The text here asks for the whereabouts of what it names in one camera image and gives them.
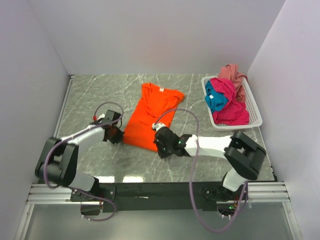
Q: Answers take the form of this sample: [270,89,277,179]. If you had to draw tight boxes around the orange t shirt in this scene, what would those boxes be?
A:
[123,82,185,152]

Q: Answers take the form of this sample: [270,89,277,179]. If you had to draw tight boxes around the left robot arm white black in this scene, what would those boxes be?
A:
[34,110,124,201]

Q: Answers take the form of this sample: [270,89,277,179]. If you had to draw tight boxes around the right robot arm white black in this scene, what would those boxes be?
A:
[152,124,267,202]

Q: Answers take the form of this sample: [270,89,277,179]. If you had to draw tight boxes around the black base crossbar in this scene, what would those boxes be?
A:
[69,181,248,215]

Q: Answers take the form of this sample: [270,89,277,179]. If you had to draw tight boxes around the teal blue t shirt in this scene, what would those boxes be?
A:
[204,80,228,114]

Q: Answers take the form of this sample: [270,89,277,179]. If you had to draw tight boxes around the magenta t shirt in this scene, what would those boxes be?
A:
[209,77,250,126]

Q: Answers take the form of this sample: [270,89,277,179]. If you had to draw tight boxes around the white plastic laundry basket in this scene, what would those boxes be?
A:
[201,76,263,131]

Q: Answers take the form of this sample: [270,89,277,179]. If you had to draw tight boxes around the dusty pink t shirt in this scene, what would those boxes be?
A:
[217,64,248,103]

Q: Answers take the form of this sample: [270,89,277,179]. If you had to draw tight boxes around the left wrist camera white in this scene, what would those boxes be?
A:
[93,113,105,124]

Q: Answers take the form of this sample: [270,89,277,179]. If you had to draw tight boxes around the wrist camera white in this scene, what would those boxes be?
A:
[93,113,105,124]
[151,122,166,132]

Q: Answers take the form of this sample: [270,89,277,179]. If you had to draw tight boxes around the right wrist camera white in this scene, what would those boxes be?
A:
[151,122,166,132]

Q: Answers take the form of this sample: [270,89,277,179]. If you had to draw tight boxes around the aluminium rail frame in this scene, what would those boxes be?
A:
[26,182,291,205]

